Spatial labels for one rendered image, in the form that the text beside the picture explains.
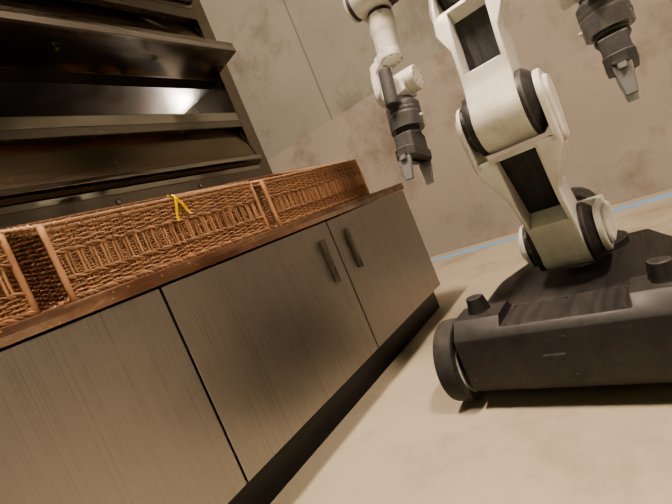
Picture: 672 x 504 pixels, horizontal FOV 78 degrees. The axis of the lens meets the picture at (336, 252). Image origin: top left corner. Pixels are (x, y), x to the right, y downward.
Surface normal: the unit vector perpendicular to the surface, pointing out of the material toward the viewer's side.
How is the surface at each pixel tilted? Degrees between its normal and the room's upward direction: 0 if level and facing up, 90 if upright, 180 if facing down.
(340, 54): 90
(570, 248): 106
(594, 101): 90
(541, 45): 90
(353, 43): 90
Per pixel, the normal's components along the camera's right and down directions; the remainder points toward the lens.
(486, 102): -0.67, -0.11
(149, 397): 0.75, -0.27
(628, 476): -0.38, -0.92
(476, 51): -0.62, 0.13
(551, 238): -0.43, 0.54
